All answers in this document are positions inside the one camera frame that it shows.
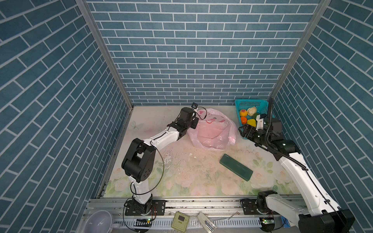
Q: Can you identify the yellow lemon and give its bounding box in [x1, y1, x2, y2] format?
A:
[246, 119, 257, 128]

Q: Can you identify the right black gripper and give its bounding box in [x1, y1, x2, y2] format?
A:
[238, 123, 270, 147]

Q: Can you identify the dark green rectangular block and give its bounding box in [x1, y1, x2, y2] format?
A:
[220, 154, 253, 182]

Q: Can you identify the blue white paper box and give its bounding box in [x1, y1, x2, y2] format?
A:
[281, 216, 291, 228]

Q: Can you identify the white small device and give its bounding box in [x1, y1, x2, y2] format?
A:
[197, 212, 218, 233]

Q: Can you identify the teal plastic basket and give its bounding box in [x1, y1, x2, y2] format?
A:
[235, 99, 269, 143]

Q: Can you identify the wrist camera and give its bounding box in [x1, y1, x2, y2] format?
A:
[255, 114, 267, 130]
[191, 103, 199, 111]

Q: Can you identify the pink plastic bag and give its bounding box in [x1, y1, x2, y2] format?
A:
[187, 108, 238, 151]

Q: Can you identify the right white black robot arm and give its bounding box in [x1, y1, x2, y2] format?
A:
[239, 118, 355, 233]

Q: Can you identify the small yellow red peach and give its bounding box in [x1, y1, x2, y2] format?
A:
[239, 109, 248, 117]

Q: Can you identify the orange tangerine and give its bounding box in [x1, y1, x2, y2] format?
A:
[241, 116, 248, 125]

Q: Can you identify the white round bowl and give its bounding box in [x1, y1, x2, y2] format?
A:
[84, 210, 113, 233]

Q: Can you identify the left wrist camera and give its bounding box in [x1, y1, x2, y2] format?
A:
[191, 103, 199, 111]

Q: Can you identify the cream white fruit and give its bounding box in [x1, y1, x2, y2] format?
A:
[247, 107, 257, 117]

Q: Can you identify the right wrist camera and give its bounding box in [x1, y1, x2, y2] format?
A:
[255, 114, 267, 130]

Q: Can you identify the aluminium mounting rail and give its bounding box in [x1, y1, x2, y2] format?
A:
[84, 196, 262, 218]

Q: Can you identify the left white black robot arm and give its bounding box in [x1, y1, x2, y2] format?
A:
[121, 103, 200, 215]

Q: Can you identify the green digital timer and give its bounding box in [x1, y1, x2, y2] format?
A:
[172, 212, 190, 233]

